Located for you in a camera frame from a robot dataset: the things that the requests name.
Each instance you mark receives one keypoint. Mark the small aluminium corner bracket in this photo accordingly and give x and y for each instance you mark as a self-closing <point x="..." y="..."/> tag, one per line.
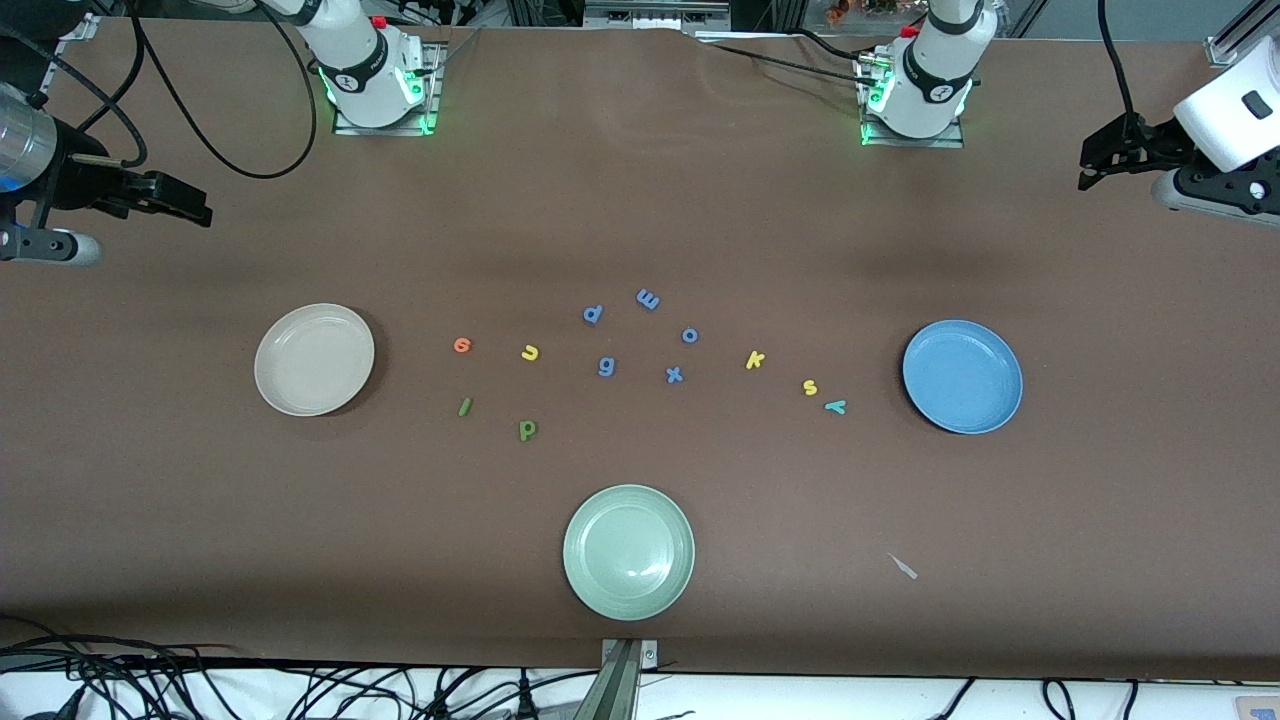
<point x="80" y="25"/>

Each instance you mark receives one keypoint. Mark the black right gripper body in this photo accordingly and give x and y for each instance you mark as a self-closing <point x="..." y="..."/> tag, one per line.
<point x="72" y="178"/>

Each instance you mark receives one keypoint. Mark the large aluminium corner rail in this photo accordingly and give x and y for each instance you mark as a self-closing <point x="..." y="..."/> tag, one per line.
<point x="1225" y="50"/>

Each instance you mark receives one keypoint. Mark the beige brown plate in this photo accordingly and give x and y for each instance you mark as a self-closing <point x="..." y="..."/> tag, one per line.
<point x="314" y="360"/>

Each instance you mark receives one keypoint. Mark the aluminium profile post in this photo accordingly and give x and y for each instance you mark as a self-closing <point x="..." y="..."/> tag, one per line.
<point x="615" y="690"/>

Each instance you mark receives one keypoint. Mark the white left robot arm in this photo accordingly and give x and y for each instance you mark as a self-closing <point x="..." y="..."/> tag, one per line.
<point x="930" y="80"/>

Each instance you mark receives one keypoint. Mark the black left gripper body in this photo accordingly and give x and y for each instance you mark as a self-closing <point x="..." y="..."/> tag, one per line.
<point x="1150" y="143"/>

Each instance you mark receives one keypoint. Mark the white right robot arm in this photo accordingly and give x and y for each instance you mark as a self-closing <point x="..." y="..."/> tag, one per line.
<point x="365" y="70"/>

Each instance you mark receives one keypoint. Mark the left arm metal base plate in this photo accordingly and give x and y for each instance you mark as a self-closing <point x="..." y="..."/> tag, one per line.
<point x="950" y="140"/>

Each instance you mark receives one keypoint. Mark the blue letter d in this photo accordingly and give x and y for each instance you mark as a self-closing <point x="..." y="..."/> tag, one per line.
<point x="592" y="314"/>

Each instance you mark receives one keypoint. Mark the grey metal frame piece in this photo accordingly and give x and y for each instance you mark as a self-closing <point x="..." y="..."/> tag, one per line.
<point x="655" y="15"/>

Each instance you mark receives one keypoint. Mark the small grey tape scrap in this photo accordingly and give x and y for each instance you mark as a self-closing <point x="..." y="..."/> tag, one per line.
<point x="903" y="566"/>

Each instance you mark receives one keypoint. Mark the blue plate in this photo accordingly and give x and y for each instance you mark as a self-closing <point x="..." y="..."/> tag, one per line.
<point x="962" y="377"/>

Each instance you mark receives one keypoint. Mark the tan cardboard box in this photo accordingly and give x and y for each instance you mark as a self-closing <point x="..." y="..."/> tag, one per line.
<point x="1260" y="708"/>

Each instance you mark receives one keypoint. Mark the pale green plate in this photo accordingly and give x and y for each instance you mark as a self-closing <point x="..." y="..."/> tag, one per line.
<point x="628" y="552"/>

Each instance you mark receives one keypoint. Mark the silver post bracket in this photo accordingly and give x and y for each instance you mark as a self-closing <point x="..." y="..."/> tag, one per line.
<point x="648" y="655"/>

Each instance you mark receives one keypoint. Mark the green letter p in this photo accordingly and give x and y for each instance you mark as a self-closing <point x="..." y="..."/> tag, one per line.
<point x="527" y="430"/>

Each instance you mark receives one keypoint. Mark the yellow letter k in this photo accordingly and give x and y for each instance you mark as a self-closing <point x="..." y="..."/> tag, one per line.
<point x="754" y="360"/>

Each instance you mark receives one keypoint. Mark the blue letter m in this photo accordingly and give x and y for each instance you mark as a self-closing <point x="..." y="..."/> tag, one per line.
<point x="648" y="299"/>

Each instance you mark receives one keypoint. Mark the brown paper table cover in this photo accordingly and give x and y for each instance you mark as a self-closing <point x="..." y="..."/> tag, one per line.
<point x="640" y="200"/>

